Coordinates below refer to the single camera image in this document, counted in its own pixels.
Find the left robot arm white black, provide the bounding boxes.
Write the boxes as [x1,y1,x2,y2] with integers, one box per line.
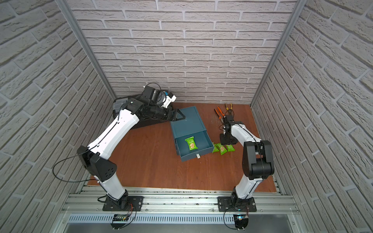
[77,98,185,202]

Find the corner aluminium profile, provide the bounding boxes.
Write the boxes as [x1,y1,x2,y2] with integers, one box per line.
[55,0,117,101]
[250,0,307,107]

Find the right corner aluminium profile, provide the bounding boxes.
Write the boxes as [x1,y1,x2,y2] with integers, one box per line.
[250,0,307,107]

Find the controller board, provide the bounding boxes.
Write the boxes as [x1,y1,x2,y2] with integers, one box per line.
[233,215,249,231]
[111,214,134,230]

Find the right controller board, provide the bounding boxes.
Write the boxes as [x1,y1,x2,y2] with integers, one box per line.
[233,215,249,231]

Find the teal drawer cabinet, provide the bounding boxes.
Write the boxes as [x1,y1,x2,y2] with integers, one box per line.
[170,106,206,156]

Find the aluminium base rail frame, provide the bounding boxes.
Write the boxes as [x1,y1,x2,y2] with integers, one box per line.
[51,185,306,233]

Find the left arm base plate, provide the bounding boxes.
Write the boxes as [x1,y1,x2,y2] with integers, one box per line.
[103,196,144,211]

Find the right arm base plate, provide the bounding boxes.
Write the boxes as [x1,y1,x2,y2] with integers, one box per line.
[217,196,257,213]

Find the orange handled pliers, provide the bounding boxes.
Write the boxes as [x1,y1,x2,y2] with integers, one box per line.
[214,107,225,124]

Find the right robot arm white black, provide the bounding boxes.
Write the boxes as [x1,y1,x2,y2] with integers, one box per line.
[220,121,275,202]

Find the left controller board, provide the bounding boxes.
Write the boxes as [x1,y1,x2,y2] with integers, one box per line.
[111,214,134,230]

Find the yellow handled pliers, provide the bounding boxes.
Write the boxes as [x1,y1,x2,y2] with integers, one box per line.
[224,103,234,117]

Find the left corner aluminium profile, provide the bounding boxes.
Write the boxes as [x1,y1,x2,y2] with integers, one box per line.
[55,0,117,101]

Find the green cookie packet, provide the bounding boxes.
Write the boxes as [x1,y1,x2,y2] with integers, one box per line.
[213,144,220,153]
[216,143,228,155]
[185,136,198,151]
[226,145,235,152]

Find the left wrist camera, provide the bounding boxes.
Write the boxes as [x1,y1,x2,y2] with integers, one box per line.
[139,86,176,108]

